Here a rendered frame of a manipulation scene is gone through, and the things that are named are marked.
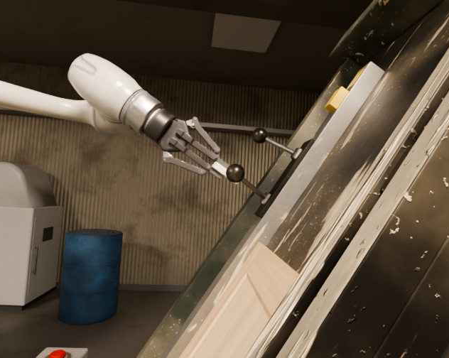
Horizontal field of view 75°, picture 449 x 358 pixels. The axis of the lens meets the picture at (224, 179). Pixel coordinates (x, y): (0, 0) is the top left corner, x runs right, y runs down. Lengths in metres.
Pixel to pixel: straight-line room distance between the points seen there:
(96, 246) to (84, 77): 2.78
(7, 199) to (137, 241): 1.63
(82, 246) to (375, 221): 3.28
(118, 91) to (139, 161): 3.74
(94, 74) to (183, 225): 3.75
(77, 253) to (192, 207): 1.69
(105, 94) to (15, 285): 3.52
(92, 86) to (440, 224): 0.64
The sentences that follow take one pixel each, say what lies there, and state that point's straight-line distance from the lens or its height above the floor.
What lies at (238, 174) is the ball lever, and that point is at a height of 1.43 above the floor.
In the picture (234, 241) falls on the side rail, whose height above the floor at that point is 1.27.
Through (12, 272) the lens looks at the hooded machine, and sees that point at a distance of 4.05.
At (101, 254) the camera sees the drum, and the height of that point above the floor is 0.71.
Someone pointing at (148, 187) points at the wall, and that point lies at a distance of 4.35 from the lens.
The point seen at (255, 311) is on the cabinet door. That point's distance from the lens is 0.44.
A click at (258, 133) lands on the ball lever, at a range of 0.68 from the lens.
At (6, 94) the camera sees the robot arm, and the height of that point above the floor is 1.59.
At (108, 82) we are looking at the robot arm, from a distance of 0.69.
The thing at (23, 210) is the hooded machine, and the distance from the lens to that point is 3.92.
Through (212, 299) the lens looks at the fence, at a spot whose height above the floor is 1.18.
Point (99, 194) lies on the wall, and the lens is 4.50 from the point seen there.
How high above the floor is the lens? 1.39
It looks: 4 degrees up
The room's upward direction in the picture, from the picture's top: 3 degrees clockwise
